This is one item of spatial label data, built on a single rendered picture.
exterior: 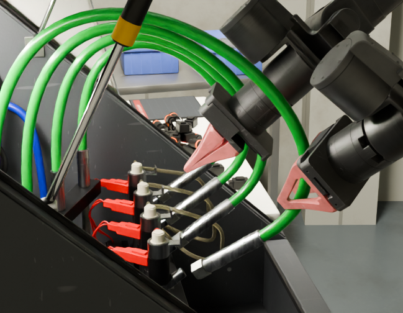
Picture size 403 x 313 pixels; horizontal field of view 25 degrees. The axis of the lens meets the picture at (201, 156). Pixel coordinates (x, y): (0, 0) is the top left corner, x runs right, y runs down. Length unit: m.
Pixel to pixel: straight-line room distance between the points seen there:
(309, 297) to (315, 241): 2.34
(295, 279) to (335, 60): 0.61
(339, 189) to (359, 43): 0.16
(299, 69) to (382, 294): 2.37
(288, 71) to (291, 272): 0.48
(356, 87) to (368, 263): 2.73
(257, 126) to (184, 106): 1.06
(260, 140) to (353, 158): 0.19
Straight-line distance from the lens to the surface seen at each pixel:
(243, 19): 1.04
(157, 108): 2.10
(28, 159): 1.18
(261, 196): 1.63
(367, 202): 3.85
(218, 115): 1.06
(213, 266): 1.05
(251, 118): 1.06
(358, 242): 3.73
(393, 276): 3.49
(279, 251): 1.50
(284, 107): 0.97
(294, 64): 1.05
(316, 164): 0.92
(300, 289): 1.39
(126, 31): 0.72
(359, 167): 0.92
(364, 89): 0.86
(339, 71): 0.85
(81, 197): 1.33
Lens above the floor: 1.62
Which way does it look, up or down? 21 degrees down
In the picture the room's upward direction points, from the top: straight up
